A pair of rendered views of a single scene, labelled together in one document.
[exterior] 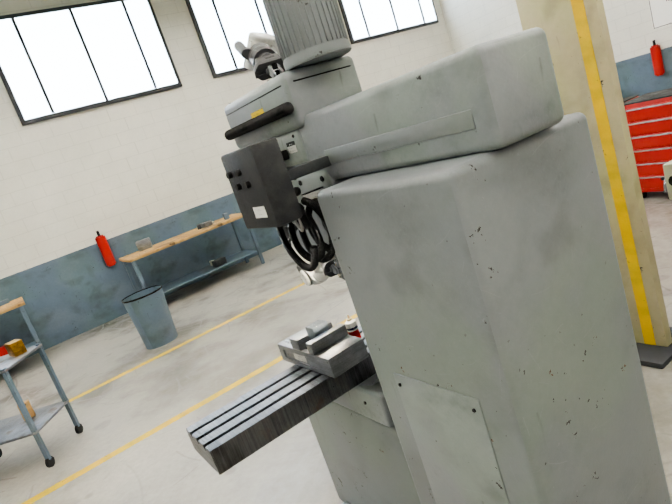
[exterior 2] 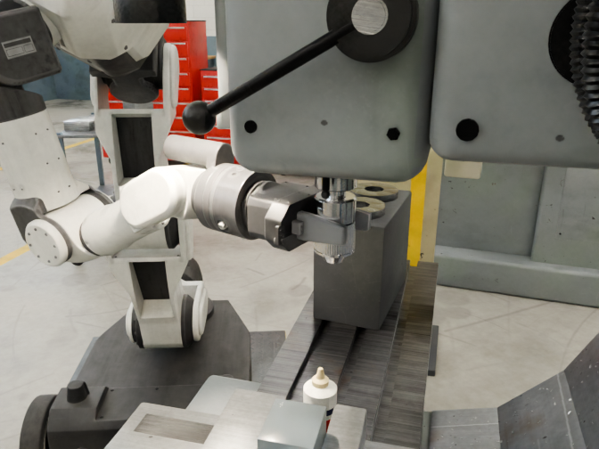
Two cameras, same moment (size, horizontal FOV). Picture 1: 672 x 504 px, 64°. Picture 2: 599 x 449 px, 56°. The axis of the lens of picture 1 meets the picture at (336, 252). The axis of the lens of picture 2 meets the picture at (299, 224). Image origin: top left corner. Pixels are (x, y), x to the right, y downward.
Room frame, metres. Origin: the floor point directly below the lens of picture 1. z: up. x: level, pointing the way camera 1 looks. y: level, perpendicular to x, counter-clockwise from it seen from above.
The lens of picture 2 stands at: (1.45, 0.44, 1.45)
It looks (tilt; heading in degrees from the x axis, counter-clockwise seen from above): 20 degrees down; 316
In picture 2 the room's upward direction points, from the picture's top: straight up
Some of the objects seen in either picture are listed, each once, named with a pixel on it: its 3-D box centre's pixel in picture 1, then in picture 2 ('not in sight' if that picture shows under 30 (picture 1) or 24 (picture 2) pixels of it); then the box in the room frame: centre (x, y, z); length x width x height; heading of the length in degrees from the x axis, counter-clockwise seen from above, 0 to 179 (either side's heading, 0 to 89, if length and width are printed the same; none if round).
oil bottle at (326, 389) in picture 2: (352, 328); (320, 406); (1.83, 0.03, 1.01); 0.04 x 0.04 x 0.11
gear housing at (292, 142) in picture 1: (307, 143); not in sight; (1.81, -0.02, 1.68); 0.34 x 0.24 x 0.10; 30
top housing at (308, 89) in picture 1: (290, 105); not in sight; (1.84, -0.01, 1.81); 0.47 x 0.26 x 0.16; 30
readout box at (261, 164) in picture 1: (258, 186); not in sight; (1.42, 0.14, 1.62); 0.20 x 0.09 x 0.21; 30
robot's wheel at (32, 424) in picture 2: not in sight; (45, 436); (2.67, 0.11, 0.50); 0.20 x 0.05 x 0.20; 139
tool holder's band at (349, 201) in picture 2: not in sight; (335, 200); (1.85, 0.00, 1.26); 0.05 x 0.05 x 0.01
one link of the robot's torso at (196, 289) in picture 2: not in sight; (168, 312); (2.71, -0.27, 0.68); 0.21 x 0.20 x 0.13; 139
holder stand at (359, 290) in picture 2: not in sight; (364, 248); (2.05, -0.31, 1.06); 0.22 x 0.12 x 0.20; 114
